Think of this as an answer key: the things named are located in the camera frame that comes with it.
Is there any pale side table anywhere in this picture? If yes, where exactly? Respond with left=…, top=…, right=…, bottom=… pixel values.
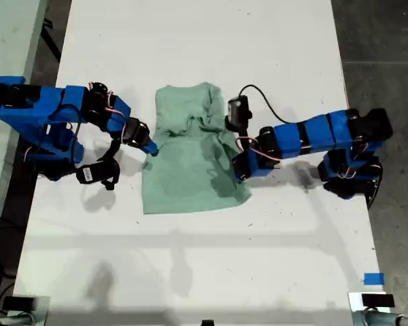
left=0, top=0, right=49, bottom=262

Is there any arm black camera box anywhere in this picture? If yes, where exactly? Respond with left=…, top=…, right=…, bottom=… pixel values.
left=74, top=158, right=120, bottom=192
left=224, top=96, right=253, bottom=132

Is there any blue tape patch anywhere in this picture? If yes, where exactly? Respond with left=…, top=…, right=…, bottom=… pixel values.
left=363, top=272, right=385, bottom=285

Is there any long blue tape strip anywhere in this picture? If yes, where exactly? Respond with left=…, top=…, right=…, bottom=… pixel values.
left=0, top=76, right=27, bottom=86

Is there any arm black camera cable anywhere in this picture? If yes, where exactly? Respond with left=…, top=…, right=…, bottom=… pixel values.
left=46, top=103, right=83, bottom=152
left=238, top=84, right=309, bottom=124

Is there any pale green T-shirt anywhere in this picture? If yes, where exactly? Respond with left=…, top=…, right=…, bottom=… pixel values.
left=141, top=81, right=252, bottom=215

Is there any black table strut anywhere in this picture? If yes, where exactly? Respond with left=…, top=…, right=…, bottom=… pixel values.
left=42, top=18, right=63, bottom=64

